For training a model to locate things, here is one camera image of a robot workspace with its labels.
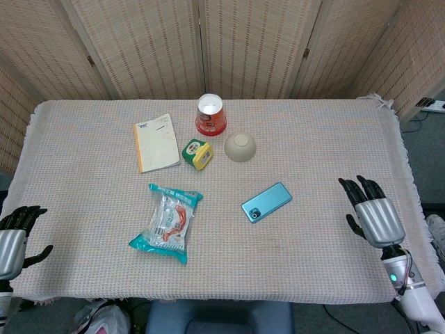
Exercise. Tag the white power strip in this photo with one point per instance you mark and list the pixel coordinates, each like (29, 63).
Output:
(432, 104)

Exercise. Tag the black and blue smartphone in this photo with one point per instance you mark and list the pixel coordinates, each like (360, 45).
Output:
(266, 203)

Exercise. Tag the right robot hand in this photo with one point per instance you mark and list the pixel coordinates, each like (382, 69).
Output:
(377, 219)

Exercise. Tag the woven folding screen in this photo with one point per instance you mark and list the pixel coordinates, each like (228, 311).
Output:
(146, 45)

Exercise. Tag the beige woven tablecloth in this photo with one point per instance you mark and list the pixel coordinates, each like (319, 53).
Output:
(313, 156)

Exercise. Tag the beige bowl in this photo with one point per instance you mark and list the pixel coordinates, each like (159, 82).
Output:
(240, 148)

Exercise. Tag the blue padded seat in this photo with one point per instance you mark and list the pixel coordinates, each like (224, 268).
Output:
(215, 316)

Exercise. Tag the red instant noodle cup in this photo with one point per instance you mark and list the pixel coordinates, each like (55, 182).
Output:
(212, 121)

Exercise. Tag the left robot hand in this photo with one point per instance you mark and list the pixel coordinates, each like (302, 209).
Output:
(10, 243)

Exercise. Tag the teal clear snack bag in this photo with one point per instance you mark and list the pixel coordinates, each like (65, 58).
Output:
(167, 222)

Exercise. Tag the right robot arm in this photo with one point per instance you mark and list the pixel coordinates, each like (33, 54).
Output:
(415, 302)

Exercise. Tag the white plastic bag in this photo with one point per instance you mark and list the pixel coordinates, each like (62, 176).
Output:
(101, 318)

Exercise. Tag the white notebook with orange spine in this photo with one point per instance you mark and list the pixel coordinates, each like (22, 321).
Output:
(156, 144)

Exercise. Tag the green and yellow box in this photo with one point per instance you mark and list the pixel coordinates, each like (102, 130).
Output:
(196, 154)

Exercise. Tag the white shoe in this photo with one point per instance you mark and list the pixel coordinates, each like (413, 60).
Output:
(437, 229)

